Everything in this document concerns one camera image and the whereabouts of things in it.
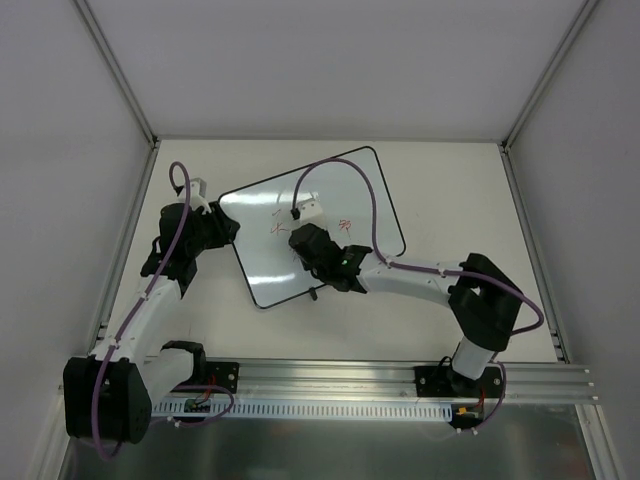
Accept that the white whiteboard black frame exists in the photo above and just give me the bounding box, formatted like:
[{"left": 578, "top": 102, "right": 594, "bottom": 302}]
[{"left": 218, "top": 146, "right": 406, "bottom": 309}]

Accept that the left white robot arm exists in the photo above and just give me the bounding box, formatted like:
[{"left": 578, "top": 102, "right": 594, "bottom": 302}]
[{"left": 63, "top": 202, "right": 240, "bottom": 445}]

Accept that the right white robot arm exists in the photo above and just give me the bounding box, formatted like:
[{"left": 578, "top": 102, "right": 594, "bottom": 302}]
[{"left": 289, "top": 224, "right": 524, "bottom": 397}]

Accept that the small green circuit board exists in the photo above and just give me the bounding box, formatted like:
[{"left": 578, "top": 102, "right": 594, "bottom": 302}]
[{"left": 183, "top": 399, "right": 211, "bottom": 415}]

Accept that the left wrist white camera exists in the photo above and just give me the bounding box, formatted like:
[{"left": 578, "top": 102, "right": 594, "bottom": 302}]
[{"left": 177, "top": 178, "right": 212, "bottom": 214}]

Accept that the wrist white camera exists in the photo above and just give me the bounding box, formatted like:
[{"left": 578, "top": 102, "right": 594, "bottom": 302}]
[
  {"left": 291, "top": 197, "right": 324, "bottom": 225},
  {"left": 177, "top": 178, "right": 212, "bottom": 214}
]

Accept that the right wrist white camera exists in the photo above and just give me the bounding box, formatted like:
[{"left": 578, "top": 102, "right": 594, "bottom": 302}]
[{"left": 291, "top": 197, "right": 324, "bottom": 225}]

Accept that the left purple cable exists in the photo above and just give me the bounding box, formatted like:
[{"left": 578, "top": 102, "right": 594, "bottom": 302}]
[{"left": 92, "top": 161, "right": 234, "bottom": 460}]

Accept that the left table edge aluminium rail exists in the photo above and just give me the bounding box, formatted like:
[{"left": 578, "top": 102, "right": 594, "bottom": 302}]
[{"left": 91, "top": 139, "right": 160, "bottom": 345}]

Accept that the front aluminium rail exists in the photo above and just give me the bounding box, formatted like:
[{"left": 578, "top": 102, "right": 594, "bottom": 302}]
[{"left": 57, "top": 352, "right": 599, "bottom": 401}]

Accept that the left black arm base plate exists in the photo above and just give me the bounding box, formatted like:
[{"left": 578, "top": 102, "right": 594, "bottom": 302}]
[{"left": 206, "top": 360, "right": 240, "bottom": 394}]

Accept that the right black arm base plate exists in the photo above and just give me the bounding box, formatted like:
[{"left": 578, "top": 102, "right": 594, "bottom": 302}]
[{"left": 413, "top": 364, "right": 504, "bottom": 399}]

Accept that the white slotted cable duct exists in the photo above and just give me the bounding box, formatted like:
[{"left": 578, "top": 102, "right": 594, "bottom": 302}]
[{"left": 152, "top": 397, "right": 453, "bottom": 423}]

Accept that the left corner aluminium post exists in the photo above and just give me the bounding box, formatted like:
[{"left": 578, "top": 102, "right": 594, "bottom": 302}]
[{"left": 71, "top": 0, "right": 158, "bottom": 148}]

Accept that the corner aluminium post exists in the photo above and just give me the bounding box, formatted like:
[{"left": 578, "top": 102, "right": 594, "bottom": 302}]
[
  {"left": 71, "top": 0, "right": 158, "bottom": 148},
  {"left": 500, "top": 0, "right": 600, "bottom": 151}
]

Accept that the right corner aluminium post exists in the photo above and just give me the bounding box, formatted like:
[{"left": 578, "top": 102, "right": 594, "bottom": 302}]
[{"left": 500, "top": 0, "right": 600, "bottom": 151}]

